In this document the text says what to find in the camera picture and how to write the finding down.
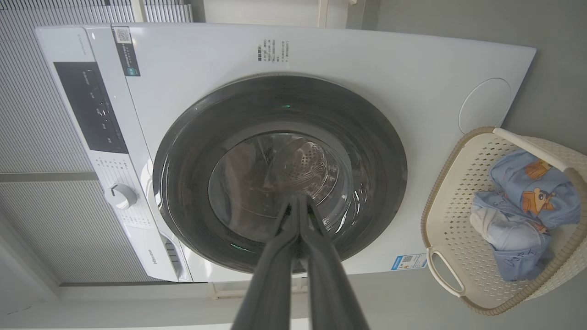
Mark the steel washer drum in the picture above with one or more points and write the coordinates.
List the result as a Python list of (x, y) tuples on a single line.
[(293, 165)]

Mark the blue garment white lining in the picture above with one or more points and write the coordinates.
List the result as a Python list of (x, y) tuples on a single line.
[(513, 238)]

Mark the black QR code sticker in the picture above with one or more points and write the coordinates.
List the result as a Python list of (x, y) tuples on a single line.
[(126, 52)]

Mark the cream perforated laundry basket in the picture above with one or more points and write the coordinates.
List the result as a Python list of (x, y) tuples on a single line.
[(451, 197)]

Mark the white front-load washing machine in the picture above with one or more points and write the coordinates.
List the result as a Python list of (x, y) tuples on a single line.
[(367, 73)]

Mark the printed text label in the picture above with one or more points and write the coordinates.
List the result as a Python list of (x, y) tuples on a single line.
[(273, 51)]

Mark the blue energy label sticker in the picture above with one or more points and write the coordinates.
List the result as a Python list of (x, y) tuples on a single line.
[(408, 261)]

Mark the round filter cover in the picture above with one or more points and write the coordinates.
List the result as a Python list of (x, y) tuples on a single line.
[(484, 105)]

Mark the white control knob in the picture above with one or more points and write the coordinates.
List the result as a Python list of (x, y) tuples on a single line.
[(121, 196)]

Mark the blue garment large orange print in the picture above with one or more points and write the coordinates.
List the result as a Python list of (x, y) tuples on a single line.
[(513, 174)]

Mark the white detergent drawer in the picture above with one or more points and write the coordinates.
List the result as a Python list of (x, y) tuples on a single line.
[(151, 252)]

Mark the black washing machine control panel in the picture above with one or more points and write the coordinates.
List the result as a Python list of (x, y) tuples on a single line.
[(91, 110)]

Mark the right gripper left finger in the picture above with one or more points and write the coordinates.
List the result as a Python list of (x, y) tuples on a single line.
[(273, 275)]

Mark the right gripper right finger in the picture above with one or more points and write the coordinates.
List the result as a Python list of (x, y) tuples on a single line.
[(330, 284)]

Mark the dark round glass washer door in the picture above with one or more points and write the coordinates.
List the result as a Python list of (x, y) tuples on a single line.
[(192, 151)]

